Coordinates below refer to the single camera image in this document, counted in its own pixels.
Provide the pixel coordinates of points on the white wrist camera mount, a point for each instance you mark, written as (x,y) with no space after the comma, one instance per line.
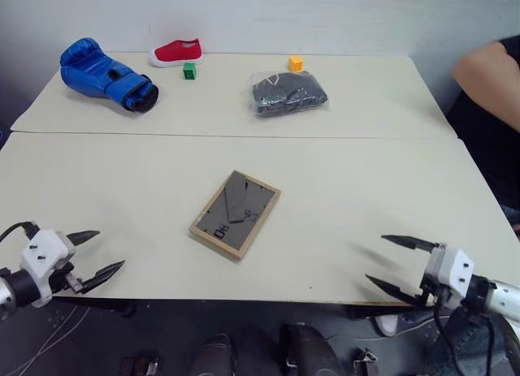
(42,254)
(455,270)

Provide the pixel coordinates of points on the blue boxing glove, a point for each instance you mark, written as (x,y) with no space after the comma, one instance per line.
(99,73)

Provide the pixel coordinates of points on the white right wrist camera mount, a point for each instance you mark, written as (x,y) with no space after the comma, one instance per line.
(455,270)

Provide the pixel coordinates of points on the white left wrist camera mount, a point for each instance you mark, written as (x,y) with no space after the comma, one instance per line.
(42,254)

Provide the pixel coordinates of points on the wooden picture frame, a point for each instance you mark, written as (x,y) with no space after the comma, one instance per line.
(235,214)

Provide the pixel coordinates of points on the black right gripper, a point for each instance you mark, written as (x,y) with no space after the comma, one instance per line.
(432,276)

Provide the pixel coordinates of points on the large dark rounded shape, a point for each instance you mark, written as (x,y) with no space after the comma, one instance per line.
(308,349)

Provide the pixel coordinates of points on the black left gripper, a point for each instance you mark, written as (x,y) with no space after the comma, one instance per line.
(75,282)

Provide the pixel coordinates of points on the small dark rounded shape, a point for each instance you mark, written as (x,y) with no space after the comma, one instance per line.
(213,353)

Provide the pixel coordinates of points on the person in black shirt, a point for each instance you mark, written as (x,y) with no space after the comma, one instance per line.
(487,156)

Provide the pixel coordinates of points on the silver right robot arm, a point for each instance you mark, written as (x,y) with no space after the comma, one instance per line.
(499,296)

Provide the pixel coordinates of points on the bagged black clothing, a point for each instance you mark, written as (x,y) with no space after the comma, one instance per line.
(286,92)

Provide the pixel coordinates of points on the green cube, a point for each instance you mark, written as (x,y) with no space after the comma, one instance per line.
(189,72)

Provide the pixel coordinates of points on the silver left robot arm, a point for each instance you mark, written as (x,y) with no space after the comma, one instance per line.
(16,288)

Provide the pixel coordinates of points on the yellow cube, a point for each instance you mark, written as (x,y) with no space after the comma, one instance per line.
(295,63)

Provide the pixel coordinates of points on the person's bare forearm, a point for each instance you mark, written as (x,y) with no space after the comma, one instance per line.
(487,79)

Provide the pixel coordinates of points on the person's blue jeans leg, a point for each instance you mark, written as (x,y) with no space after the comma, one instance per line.
(471,343)

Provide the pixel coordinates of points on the person's white-toed sneaker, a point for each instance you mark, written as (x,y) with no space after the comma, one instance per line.
(388,323)

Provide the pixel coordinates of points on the red slip-on shoe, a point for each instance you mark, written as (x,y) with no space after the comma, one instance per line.
(176,52)

